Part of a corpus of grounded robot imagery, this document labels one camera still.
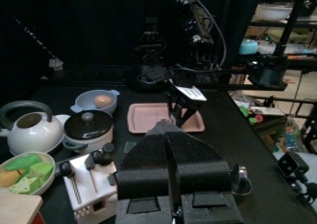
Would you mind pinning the wooden box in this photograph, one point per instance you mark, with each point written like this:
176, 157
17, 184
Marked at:
19, 209

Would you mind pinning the teal cup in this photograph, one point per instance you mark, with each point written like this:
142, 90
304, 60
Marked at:
248, 47

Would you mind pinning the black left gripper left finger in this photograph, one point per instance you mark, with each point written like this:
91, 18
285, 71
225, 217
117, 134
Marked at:
145, 159

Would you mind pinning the white toy pot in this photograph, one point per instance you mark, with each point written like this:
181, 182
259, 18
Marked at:
93, 143

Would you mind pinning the green toy pepper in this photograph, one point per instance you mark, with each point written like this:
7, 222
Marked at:
23, 161

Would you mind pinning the black pot lid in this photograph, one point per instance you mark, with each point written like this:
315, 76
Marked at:
87, 126

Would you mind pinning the pale green star piece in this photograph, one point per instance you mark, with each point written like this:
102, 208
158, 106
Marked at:
25, 185

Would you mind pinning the black frame pole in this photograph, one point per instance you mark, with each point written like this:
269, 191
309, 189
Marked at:
291, 21

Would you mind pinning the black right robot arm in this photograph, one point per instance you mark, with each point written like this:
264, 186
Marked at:
198, 24

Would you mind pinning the shiny metal cup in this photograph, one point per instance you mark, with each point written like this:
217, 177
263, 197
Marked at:
243, 183

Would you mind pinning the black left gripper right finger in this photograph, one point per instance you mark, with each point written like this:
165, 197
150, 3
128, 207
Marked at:
202, 163

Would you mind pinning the light green toy lettuce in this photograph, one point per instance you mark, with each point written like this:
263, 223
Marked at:
42, 169

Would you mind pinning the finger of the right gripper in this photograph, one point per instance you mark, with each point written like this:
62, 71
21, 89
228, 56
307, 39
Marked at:
188, 115
173, 109

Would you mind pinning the white toy toaster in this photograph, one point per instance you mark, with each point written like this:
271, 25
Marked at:
89, 187

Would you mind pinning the clear water bottle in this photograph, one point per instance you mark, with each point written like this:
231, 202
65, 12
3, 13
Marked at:
291, 138

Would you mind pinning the white bowl on shelf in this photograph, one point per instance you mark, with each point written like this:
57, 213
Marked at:
273, 13

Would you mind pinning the pink rectangular plate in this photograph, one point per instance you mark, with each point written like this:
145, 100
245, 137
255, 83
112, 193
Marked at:
146, 118

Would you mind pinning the beige toy egg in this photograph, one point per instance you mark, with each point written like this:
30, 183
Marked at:
103, 101

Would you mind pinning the light blue bowl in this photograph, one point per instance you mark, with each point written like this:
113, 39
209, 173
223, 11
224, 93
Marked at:
85, 101

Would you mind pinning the green and red toys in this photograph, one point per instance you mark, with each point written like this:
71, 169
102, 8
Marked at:
252, 116

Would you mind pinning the black camera box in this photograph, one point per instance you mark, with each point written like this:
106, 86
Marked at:
292, 165

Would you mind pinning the cream bowl of vegetables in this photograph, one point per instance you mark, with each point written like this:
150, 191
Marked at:
49, 178

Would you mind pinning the yellow toy corn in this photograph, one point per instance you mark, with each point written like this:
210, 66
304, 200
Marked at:
9, 178

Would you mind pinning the white cloth clip tag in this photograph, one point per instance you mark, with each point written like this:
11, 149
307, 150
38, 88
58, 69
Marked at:
55, 63

